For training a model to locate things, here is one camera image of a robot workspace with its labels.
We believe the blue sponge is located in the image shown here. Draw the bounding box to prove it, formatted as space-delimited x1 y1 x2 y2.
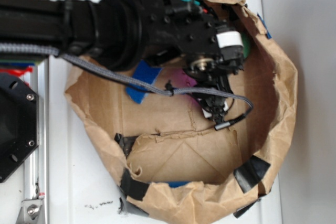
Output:
125 60 163 104

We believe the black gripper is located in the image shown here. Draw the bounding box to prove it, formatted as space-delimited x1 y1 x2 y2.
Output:
101 0 246 83

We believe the brown paper bag tray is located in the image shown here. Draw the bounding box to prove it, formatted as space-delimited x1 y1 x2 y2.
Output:
75 0 298 223

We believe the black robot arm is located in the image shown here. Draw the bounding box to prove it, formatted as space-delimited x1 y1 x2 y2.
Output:
1 0 244 81

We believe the white plastic bin lid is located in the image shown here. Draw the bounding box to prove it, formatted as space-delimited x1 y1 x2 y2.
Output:
46 0 282 223

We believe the grey braided cable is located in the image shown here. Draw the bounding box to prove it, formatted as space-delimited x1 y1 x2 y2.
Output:
0 42 255 131

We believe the aluminium extrusion rail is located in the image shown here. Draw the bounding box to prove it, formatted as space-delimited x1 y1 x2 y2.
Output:
16 61 49 223

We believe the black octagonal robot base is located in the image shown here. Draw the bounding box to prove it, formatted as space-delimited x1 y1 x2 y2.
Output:
1 73 38 183

